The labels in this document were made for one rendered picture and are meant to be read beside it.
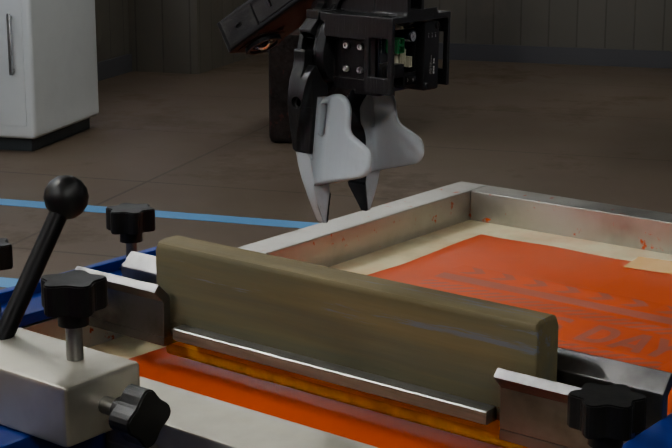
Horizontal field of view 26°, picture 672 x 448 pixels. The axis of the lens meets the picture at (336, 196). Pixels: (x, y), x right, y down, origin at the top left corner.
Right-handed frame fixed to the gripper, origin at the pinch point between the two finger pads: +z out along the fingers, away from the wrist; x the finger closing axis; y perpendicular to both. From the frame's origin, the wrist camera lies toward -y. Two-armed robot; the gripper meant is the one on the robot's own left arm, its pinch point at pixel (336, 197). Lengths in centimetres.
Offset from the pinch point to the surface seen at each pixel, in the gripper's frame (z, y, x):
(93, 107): 103, -503, 445
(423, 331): 8.2, 8.6, -1.0
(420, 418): 15.2, 7.9, 0.0
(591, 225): 14, -9, 58
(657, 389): 9.6, 24.9, 2.4
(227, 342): 12.5, -8.9, -2.0
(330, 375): 12.8, 1.4, -2.2
